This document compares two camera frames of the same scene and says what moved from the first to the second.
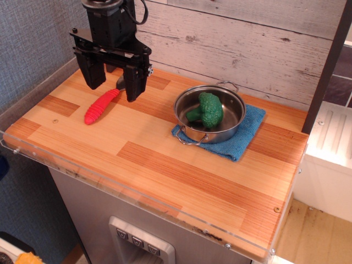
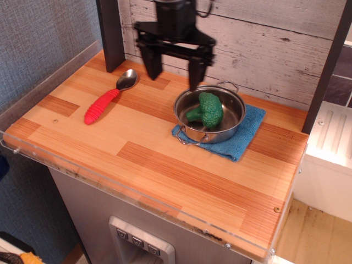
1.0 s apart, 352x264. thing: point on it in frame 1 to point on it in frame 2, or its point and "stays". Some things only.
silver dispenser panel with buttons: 135,246 stays
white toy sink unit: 324,180 stays
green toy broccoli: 210,111 stays
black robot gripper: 112,34 to 176,23
